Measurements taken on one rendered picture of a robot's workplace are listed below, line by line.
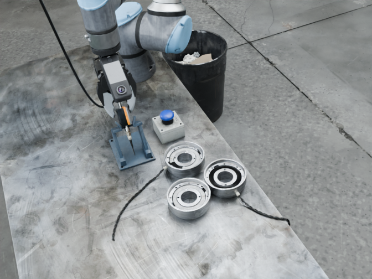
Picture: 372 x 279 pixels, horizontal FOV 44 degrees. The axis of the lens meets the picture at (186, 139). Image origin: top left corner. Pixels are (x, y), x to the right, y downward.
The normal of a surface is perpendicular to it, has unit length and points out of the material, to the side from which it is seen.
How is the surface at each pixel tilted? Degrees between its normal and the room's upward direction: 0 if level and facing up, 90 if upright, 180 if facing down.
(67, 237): 0
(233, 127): 0
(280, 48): 0
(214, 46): 86
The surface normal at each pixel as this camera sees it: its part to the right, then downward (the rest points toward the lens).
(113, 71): 0.16, -0.31
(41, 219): -0.07, -0.73
